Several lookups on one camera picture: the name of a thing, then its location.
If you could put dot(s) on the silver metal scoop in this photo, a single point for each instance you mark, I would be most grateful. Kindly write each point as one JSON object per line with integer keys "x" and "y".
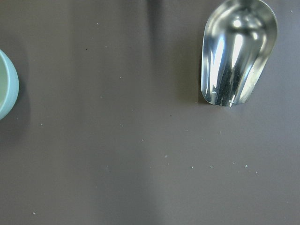
{"x": 238, "y": 39}

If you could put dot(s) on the pale green bowl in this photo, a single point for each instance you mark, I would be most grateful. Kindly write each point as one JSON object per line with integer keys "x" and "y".
{"x": 9, "y": 85}

